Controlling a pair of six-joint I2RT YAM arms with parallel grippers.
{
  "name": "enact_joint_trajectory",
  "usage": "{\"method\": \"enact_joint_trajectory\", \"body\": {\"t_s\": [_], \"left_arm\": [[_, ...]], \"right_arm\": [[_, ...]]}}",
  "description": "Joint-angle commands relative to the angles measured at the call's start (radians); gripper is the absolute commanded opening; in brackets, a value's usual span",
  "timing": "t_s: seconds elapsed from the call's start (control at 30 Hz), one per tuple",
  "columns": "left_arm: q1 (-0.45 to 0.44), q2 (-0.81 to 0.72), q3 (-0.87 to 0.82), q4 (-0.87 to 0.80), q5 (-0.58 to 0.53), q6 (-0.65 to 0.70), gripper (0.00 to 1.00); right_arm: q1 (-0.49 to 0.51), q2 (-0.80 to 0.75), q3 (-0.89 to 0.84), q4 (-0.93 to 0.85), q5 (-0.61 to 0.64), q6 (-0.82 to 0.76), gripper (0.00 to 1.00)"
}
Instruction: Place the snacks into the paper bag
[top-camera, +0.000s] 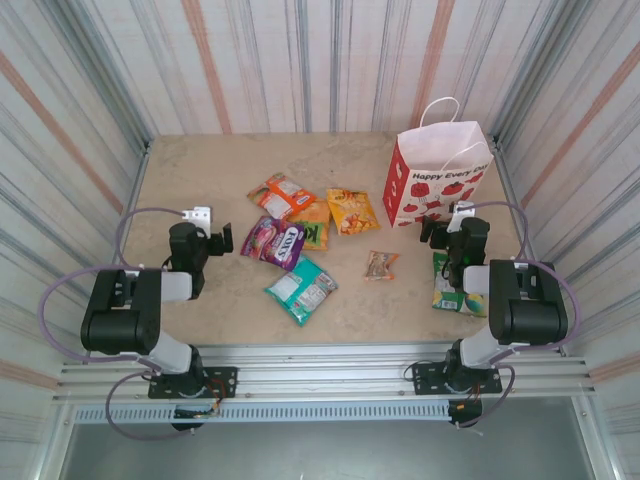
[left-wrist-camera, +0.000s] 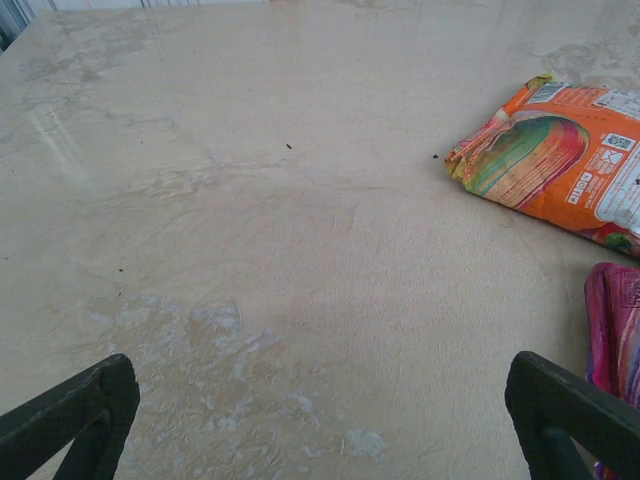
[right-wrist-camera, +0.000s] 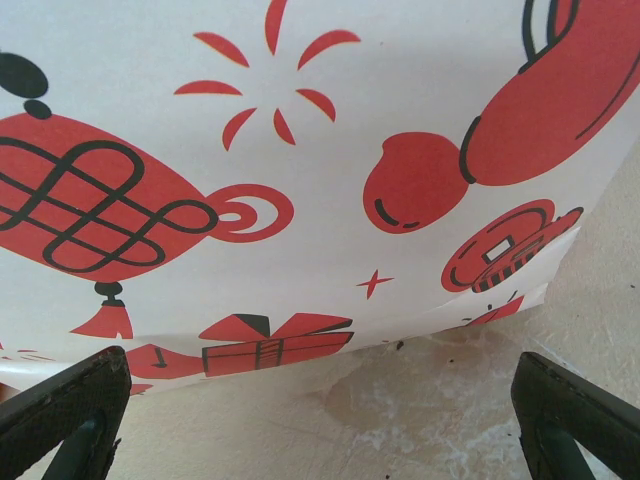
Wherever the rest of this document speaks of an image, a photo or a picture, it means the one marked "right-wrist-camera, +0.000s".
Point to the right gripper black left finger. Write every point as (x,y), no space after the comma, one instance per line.
(60,420)

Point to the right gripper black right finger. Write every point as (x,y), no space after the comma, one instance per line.
(575,425)

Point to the white red printed paper bag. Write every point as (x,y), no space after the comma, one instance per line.
(310,190)

